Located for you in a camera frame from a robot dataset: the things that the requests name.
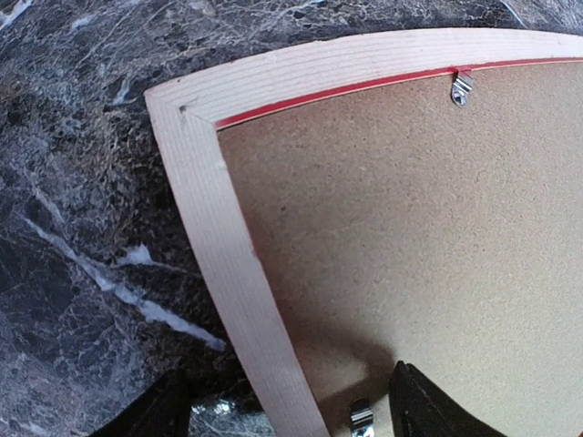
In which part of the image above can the brown cardboard backing board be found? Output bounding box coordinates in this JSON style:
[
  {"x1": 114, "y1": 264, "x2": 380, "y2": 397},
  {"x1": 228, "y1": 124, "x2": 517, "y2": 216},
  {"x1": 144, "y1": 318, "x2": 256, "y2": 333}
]
[{"x1": 219, "y1": 63, "x2": 582, "y2": 436}]

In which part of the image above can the red wooden picture frame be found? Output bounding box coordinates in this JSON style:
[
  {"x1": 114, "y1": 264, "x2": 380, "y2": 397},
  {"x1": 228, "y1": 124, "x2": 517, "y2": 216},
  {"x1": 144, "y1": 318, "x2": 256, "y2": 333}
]
[{"x1": 145, "y1": 28, "x2": 582, "y2": 436}]

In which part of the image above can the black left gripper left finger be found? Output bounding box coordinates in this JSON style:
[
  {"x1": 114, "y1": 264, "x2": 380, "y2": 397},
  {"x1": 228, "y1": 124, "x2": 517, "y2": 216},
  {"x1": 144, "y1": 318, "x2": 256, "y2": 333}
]
[{"x1": 90, "y1": 370, "x2": 191, "y2": 437}]

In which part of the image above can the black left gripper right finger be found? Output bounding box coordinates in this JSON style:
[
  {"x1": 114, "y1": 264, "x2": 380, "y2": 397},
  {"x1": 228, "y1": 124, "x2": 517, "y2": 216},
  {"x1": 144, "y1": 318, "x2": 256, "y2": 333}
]
[{"x1": 389, "y1": 361, "x2": 504, "y2": 437}]

